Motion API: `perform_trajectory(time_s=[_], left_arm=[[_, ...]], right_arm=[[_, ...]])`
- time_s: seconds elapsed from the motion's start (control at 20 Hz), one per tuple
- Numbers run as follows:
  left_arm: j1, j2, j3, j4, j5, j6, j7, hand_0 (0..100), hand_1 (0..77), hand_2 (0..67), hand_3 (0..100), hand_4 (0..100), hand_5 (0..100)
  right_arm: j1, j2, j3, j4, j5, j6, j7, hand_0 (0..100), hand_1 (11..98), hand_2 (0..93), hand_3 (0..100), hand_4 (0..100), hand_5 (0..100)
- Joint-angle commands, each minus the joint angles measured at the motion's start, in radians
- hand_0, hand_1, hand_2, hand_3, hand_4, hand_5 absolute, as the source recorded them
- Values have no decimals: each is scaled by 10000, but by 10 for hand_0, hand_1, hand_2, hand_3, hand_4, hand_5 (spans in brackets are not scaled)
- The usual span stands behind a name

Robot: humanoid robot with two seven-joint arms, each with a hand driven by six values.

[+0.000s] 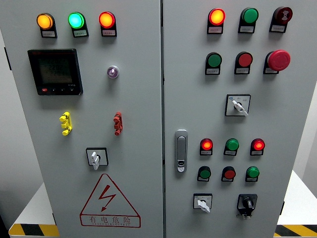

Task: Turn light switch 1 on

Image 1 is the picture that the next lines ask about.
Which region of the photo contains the dark green round lamp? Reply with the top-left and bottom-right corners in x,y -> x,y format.
238,7 -> 260,34

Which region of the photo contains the small red lamp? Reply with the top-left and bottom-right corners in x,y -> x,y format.
250,138 -> 266,156
199,138 -> 213,156

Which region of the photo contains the long white handle turn switch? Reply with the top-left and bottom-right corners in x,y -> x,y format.
224,94 -> 252,117

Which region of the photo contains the red round lamp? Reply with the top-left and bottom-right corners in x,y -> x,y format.
99,11 -> 117,37
207,8 -> 226,35

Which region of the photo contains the bright green lit lamp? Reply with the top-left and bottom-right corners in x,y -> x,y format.
68,11 -> 89,38

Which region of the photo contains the red warning triangle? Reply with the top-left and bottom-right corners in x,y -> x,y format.
79,173 -> 142,228

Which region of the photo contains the small green push button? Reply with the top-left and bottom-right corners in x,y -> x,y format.
197,166 -> 212,182

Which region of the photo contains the short white handle turn switch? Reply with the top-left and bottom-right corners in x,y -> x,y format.
193,193 -> 213,213

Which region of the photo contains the dark red buzzer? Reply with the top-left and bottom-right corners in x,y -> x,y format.
269,6 -> 293,33

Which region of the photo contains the black handle turn switch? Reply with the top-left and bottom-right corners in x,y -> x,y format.
236,193 -> 258,220

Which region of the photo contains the large red stop button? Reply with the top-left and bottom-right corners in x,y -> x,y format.
263,49 -> 291,75

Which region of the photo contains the small yellow handle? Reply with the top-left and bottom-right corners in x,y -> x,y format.
59,112 -> 73,136

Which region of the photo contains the pale grey cabinet door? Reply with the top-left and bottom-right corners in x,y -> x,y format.
0,0 -> 164,238
162,0 -> 317,238

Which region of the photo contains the white round lamp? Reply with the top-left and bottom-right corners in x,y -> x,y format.
106,65 -> 120,79

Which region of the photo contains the silver door lock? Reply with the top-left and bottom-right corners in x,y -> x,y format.
174,129 -> 189,173

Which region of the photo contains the small green lamp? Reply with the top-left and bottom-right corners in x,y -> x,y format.
245,166 -> 260,182
223,138 -> 240,156

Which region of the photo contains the black display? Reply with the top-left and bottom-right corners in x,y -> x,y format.
27,48 -> 84,96

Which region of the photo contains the small red handle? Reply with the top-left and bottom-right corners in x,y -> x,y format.
113,112 -> 123,136

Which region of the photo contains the yellow round lamp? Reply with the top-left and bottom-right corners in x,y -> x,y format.
36,12 -> 58,39

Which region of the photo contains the small red push button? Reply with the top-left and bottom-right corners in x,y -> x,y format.
221,166 -> 237,182

